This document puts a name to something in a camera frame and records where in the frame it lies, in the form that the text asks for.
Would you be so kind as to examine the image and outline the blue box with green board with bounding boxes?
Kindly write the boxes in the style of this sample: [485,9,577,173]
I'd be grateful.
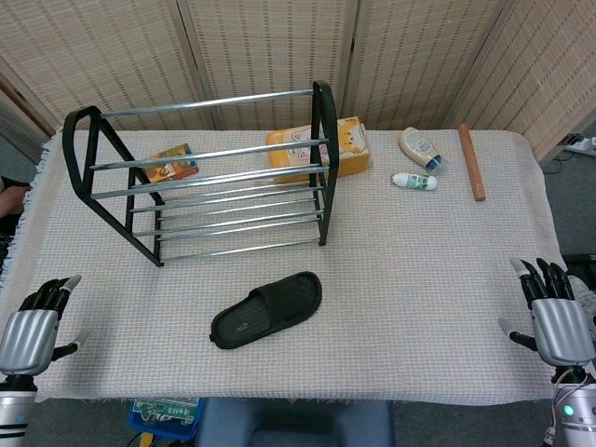
[128,397,204,444]

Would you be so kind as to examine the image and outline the wooden rolling pin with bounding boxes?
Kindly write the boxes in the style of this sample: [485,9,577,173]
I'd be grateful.
[457,123,486,202]

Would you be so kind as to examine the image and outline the bamboo folding screen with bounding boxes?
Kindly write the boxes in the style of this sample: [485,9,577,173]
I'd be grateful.
[0,0,596,162]

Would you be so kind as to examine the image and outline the black metal shoe rack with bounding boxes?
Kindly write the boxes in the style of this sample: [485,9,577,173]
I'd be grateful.
[61,79,340,267]

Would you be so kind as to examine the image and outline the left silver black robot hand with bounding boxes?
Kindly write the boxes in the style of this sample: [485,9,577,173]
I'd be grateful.
[0,274,90,376]

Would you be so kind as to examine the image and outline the orange cat tissue pack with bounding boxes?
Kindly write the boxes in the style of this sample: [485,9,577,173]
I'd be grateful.
[265,115,373,185]

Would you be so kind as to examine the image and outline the black slipper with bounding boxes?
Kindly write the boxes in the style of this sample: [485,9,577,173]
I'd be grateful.
[210,271,323,351]

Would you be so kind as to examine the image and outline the white woven tablecloth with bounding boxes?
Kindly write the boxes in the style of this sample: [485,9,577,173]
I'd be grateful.
[0,128,576,407]

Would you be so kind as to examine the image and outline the beige squeeze bottle blue cap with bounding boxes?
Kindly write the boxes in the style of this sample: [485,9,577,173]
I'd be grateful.
[398,127,445,175]

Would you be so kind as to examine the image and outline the orange snack packet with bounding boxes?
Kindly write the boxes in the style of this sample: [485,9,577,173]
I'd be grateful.
[143,142,200,183]

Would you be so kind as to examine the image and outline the small white green bottle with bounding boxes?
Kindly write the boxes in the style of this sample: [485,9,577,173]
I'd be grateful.
[391,172,439,191]

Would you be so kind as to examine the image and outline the white power strip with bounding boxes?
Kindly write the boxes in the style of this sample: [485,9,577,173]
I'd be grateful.
[561,133,596,156]

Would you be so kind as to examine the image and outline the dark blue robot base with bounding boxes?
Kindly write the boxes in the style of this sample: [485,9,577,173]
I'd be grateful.
[194,398,396,447]

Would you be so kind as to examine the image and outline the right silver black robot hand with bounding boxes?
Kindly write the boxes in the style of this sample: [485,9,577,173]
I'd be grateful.
[497,258,596,367]

